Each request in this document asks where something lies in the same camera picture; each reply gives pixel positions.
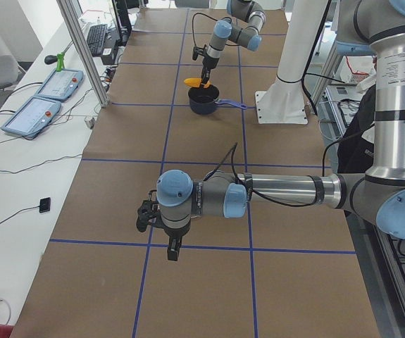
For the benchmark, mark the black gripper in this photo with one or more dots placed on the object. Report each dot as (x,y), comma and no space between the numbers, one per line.
(209,63)
(174,233)

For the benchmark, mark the yellow corn cob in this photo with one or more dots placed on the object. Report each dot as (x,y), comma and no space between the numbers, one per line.
(196,82)

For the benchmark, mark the dark blue saucepan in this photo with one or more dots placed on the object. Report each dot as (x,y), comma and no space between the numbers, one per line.
(204,101)

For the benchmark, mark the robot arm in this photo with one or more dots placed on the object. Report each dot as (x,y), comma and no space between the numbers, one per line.
(242,27)
(377,195)

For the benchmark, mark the black keyboard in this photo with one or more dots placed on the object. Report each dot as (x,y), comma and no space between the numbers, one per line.
(96,39)

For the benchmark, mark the small black sensor pad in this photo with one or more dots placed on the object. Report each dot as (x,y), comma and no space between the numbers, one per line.
(45,205)

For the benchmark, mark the far blue teach pendant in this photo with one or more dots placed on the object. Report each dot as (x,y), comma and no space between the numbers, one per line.
(60,85)

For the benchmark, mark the blue teach pendant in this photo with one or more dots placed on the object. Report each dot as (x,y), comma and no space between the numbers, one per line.
(32,117)
(60,85)

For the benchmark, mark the person in white shirt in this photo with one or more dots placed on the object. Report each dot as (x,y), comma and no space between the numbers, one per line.
(355,154)

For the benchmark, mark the near blue teach pendant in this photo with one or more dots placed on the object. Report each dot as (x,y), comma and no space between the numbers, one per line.
(32,117)

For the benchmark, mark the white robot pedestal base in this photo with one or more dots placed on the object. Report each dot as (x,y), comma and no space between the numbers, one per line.
(283,102)

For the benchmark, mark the aluminium frame post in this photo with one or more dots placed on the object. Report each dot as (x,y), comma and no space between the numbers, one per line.
(69,15)

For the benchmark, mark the green handled tool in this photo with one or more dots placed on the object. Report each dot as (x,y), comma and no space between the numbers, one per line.
(58,59)

